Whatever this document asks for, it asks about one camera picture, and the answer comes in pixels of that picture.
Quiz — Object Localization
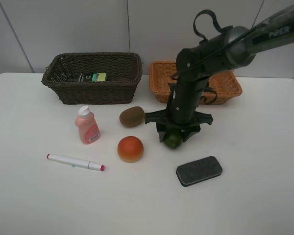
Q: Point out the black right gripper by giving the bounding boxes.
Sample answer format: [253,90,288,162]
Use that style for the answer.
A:
[145,78,213,142]

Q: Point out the green avocado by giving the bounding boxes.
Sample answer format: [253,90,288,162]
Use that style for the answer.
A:
[163,130,183,149]

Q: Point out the grey felt board eraser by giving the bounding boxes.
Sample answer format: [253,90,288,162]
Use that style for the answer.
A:
[176,156,223,187]

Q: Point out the brown kiwi fruit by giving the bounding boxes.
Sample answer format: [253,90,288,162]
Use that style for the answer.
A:
[119,106,145,128]

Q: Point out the orange red round fruit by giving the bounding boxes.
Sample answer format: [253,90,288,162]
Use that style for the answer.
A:
[117,136,144,163]

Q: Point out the dark green cleanser bottle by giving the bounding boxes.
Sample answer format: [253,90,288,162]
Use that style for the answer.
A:
[68,72,108,83]

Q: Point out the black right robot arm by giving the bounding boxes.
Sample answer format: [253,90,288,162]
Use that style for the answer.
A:
[145,4,294,142]

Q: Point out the orange wicker basket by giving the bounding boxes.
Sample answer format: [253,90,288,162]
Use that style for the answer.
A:
[149,61,243,105]

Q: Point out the pink bottle white cap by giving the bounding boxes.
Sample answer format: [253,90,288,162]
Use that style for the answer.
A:
[75,105,100,144]

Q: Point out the dark brown wicker basket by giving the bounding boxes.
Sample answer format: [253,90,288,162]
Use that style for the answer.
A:
[42,52,143,105]

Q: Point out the white marker pink caps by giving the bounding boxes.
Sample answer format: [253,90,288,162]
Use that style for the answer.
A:
[47,153,105,172]

